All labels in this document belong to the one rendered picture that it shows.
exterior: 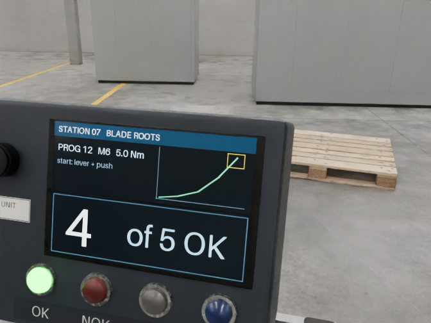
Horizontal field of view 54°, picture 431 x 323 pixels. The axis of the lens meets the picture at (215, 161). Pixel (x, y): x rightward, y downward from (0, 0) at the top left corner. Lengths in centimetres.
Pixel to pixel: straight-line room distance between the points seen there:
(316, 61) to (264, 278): 599
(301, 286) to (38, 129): 202
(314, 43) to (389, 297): 446
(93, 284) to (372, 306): 198
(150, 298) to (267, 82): 594
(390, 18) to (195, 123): 620
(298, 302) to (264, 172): 190
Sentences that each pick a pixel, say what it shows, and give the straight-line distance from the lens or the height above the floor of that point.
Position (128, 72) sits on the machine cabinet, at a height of 21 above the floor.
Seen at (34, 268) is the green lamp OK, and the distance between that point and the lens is 39.
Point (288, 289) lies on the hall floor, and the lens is 226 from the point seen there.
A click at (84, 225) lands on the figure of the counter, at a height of 116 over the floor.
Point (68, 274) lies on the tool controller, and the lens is 37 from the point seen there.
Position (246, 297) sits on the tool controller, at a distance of 33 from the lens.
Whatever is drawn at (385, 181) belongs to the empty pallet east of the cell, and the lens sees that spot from 357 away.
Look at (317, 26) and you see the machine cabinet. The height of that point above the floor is 110.
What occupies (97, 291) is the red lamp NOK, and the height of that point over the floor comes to 112.
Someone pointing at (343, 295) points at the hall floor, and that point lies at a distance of 228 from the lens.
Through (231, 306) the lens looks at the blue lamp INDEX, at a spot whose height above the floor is 112.
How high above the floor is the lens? 133
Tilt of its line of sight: 20 degrees down
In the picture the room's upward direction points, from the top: 1 degrees clockwise
